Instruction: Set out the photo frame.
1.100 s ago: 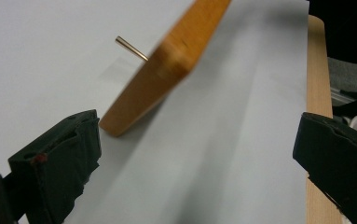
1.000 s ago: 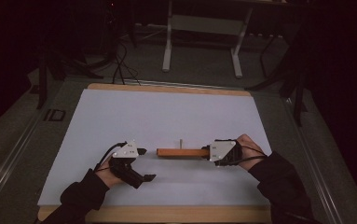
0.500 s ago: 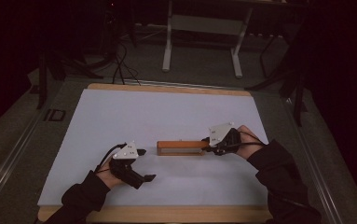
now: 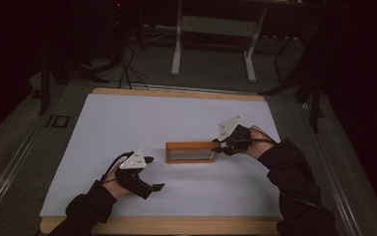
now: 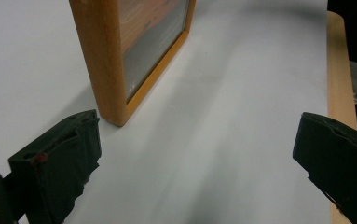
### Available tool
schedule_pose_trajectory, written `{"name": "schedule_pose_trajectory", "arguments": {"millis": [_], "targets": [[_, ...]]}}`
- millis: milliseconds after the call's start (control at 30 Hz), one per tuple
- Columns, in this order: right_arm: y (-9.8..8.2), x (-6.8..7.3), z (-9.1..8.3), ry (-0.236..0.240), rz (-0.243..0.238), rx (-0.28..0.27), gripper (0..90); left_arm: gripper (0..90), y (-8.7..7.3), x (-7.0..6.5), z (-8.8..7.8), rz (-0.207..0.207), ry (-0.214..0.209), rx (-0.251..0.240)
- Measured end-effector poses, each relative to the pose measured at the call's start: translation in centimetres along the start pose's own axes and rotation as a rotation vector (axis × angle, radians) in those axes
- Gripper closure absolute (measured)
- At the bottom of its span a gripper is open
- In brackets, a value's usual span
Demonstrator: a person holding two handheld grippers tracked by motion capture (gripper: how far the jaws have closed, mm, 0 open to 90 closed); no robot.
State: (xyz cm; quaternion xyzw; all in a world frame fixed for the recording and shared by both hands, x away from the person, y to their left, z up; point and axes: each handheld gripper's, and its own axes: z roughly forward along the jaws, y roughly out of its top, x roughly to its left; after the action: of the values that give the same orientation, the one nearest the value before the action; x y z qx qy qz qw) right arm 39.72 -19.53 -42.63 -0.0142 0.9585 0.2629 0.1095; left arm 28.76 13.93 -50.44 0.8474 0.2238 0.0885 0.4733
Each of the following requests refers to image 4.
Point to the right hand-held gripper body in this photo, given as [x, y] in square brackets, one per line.
[238, 141]

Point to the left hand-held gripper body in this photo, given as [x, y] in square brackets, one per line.
[133, 182]

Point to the wooden photo frame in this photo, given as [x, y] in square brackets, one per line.
[189, 145]

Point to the person's left hand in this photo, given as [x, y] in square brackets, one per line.
[115, 188]

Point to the person's right hand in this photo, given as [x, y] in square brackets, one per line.
[260, 146]

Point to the white table mat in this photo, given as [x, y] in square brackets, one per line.
[143, 124]

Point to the black floor plate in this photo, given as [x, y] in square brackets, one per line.
[57, 121]

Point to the white metal desk frame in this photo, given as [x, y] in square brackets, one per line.
[176, 49]

